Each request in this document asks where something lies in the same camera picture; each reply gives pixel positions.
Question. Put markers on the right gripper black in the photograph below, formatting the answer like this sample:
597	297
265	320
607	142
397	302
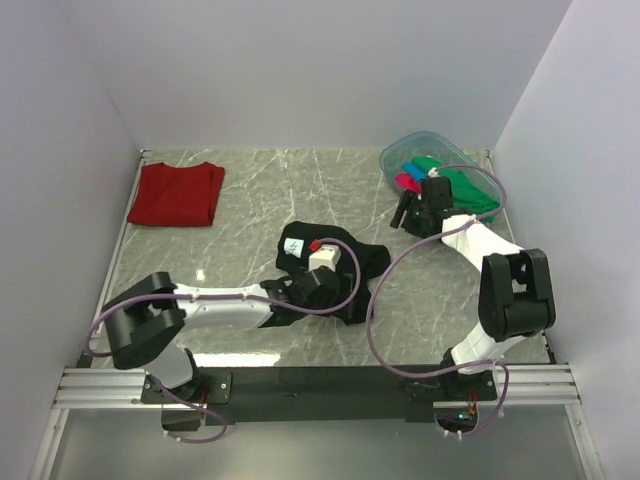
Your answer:
407	224

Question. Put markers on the aluminium rail left edge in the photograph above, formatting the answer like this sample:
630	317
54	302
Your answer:
107	287

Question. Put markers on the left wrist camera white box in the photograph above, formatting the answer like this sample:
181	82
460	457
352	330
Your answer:
323	256

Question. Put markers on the green t shirt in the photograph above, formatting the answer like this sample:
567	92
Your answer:
465	193

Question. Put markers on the aluminium rail front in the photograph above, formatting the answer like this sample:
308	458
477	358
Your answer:
90	389

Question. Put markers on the pink t shirt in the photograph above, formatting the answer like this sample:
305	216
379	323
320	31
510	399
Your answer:
406	182

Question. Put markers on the blue t shirt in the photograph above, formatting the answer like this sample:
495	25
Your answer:
414	171

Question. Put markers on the folded red t shirt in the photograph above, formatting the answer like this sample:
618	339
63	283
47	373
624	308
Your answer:
181	197

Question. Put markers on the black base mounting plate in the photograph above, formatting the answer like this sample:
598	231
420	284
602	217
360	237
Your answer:
272	394

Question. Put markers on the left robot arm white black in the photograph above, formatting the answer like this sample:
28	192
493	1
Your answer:
147	317

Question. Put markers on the black t shirt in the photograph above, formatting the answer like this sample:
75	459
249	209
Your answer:
366	262

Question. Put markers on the clear blue plastic bin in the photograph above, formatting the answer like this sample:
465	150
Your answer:
400	150

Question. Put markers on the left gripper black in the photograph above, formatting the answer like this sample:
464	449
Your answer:
333	300

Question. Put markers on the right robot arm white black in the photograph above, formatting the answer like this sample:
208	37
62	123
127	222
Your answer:
515	292

